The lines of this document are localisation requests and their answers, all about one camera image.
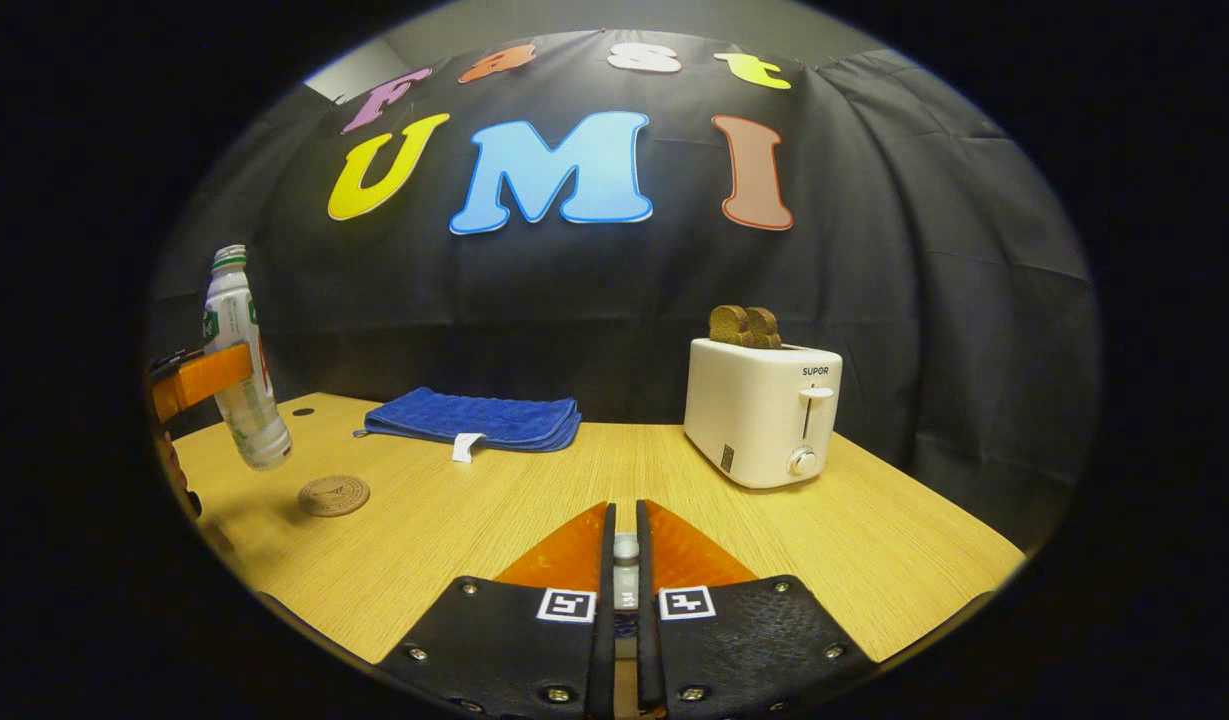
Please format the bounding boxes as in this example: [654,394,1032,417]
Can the white water bottle green label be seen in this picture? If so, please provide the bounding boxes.
[202,244,294,471]

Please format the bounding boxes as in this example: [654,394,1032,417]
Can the round wooden coaster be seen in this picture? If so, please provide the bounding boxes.
[297,474,372,518]

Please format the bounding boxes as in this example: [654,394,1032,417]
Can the white toaster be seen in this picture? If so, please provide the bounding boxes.
[683,337,844,491]

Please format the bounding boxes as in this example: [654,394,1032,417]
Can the blue folded towel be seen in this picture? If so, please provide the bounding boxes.
[353,386,583,464]

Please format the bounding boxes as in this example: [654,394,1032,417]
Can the black backdrop cloth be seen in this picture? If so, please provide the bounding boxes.
[144,28,1105,551]

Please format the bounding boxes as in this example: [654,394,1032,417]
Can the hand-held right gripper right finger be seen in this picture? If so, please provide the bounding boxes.
[634,500,880,720]

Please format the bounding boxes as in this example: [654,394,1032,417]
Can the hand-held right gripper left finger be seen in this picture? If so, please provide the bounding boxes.
[374,500,618,720]

